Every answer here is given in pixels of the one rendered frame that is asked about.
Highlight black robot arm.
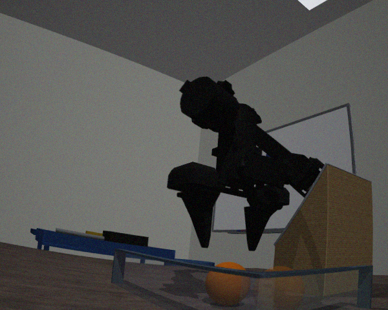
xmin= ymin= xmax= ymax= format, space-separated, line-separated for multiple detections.
xmin=179 ymin=77 xmax=324 ymax=197

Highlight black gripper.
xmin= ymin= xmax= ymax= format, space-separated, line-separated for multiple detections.
xmin=167 ymin=135 xmax=290 ymax=251

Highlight low clear glass walls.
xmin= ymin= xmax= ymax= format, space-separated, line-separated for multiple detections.
xmin=112 ymin=251 xmax=372 ymax=310

